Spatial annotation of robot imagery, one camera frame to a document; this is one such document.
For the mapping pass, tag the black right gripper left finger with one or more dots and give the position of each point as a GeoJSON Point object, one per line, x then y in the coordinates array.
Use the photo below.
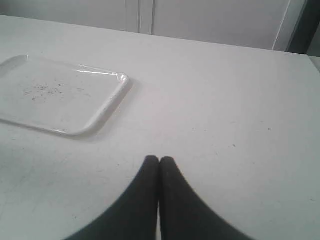
{"type": "Point", "coordinates": [133, 216]}

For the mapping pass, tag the dark vertical post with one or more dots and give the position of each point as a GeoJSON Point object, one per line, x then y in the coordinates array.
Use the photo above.
{"type": "Point", "coordinates": [306, 28]}

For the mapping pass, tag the white plastic tray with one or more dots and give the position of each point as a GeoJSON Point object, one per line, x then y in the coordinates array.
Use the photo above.
{"type": "Point", "coordinates": [57, 97]}

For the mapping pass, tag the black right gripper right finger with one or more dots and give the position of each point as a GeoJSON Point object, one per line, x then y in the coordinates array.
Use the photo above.
{"type": "Point", "coordinates": [183, 214]}

